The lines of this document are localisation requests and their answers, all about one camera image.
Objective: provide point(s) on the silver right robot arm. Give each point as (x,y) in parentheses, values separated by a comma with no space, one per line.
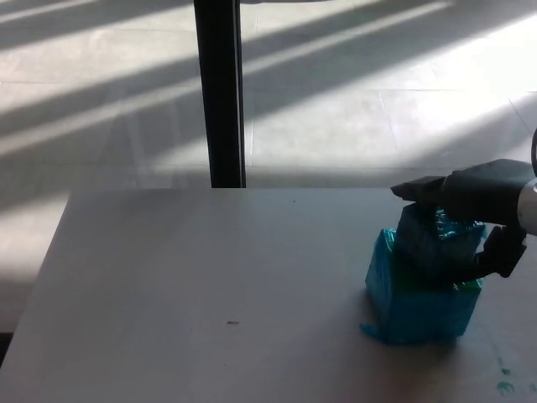
(529,210)

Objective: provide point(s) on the black vertical pillar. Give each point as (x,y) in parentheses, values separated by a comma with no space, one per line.
(222,96)

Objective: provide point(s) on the large blue taped cube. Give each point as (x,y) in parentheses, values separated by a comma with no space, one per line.
(419,310)

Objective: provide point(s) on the small blue taped cube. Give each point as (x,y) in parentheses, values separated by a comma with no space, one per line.
(423,252)

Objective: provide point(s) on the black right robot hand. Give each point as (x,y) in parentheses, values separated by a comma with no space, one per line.
(482,201)

